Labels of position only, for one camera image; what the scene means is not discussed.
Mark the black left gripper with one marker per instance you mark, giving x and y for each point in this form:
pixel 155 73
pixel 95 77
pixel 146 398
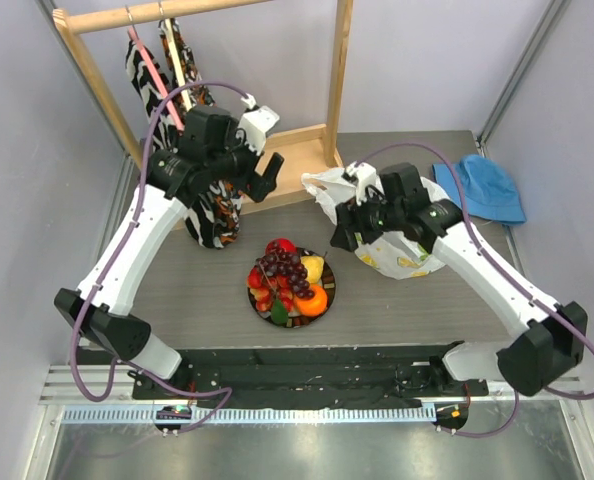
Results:
pixel 255 186

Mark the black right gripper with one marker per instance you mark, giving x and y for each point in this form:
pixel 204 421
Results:
pixel 352 229

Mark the white plastic bag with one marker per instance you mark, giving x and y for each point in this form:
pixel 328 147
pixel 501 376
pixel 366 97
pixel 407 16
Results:
pixel 392 255

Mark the fake red apple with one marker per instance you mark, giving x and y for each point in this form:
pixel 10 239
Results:
pixel 285 245

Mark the fake purple grapes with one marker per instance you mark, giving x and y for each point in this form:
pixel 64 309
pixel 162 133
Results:
pixel 276 262

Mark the fake yellow lemon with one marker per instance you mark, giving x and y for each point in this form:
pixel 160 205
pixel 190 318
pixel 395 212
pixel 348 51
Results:
pixel 314 266

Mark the fake red cherry bunch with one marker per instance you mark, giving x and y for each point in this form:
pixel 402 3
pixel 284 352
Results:
pixel 264 292

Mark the fake orange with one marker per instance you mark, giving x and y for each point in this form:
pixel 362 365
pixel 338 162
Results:
pixel 314 302

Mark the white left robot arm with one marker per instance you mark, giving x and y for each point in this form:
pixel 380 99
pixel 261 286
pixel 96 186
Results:
pixel 214 146

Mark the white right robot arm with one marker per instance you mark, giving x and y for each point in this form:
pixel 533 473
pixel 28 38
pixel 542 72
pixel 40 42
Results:
pixel 546 336

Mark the orange black patterned garment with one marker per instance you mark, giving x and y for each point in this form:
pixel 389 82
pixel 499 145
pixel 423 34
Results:
pixel 213 220

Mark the blue bucket hat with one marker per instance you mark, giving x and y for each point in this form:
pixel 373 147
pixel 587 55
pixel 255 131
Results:
pixel 489 190

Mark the black white zebra garment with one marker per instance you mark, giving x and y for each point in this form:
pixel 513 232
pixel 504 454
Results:
pixel 165 134

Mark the patterned round plate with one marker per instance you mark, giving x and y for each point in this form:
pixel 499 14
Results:
pixel 327 281

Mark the cream hanger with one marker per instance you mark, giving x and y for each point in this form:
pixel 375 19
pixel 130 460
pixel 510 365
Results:
pixel 174 54

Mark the pink hanger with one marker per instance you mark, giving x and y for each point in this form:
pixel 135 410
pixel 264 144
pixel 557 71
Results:
pixel 132 33

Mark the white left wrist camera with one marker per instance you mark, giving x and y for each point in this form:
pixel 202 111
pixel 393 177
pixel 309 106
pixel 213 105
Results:
pixel 255 124

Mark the aluminium corner frame post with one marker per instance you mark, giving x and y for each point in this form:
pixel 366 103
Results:
pixel 548 22

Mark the left aluminium frame post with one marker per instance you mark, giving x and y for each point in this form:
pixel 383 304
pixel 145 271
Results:
pixel 94 82

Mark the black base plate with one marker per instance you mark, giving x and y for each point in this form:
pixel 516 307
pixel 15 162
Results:
pixel 321 377

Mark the perforated metal rail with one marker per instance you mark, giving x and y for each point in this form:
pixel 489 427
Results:
pixel 171 414

